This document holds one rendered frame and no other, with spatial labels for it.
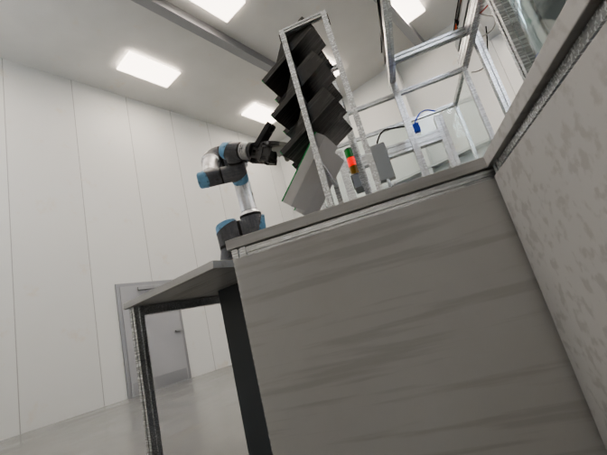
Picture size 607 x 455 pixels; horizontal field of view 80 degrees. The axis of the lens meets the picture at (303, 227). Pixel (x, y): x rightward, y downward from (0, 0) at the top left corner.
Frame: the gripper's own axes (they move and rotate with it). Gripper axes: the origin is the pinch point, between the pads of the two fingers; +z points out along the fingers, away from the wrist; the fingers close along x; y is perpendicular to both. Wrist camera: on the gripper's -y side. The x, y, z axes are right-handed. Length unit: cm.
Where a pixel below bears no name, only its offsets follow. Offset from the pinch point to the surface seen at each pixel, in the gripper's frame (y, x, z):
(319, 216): 30, 33, 31
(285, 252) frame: 42, 35, 23
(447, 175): 16, 27, 62
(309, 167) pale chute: 10.7, 9.1, 13.2
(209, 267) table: 51, 23, -13
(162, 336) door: 264, -446, -502
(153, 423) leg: 123, 4, -45
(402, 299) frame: 49, 31, 55
